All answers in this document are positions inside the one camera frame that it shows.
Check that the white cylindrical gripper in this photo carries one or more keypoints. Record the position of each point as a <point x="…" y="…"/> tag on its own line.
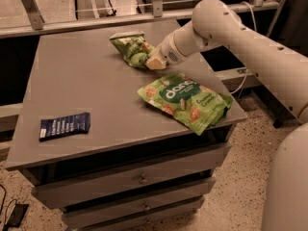
<point x="167" y="53"/>

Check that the green jalapeno chip bag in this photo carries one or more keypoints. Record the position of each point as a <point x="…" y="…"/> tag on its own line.
<point x="133" y="47"/>

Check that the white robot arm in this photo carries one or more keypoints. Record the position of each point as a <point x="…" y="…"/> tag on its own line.
<point x="283" y="72"/>

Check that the green coconut crunch snack bag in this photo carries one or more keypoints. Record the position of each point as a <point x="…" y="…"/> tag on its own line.
<point x="190" y="103"/>

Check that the dark blue rxbar wrapper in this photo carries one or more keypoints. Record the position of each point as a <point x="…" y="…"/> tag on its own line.
<point x="64" y="126"/>

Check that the grey drawer cabinet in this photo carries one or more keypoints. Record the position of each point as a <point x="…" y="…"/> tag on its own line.
<point x="81" y="72"/>

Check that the top grey drawer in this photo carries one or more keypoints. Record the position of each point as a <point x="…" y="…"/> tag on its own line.
<point x="64" y="193"/>

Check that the grey drawer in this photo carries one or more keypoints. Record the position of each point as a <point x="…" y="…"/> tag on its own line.
<point x="64" y="193"/>
<point x="139" y="200"/>
<point x="144" y="218"/>

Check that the bottom grey drawer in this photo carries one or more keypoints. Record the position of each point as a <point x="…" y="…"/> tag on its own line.
<point x="144" y="218"/>

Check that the middle grey drawer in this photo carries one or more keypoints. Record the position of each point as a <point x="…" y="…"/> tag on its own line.
<point x="139" y="200"/>

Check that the black device on floor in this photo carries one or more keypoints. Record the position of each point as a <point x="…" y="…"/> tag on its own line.
<point x="16" y="216"/>

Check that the grey metal railing frame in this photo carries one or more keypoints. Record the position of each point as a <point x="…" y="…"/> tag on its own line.
<point x="22" y="18"/>

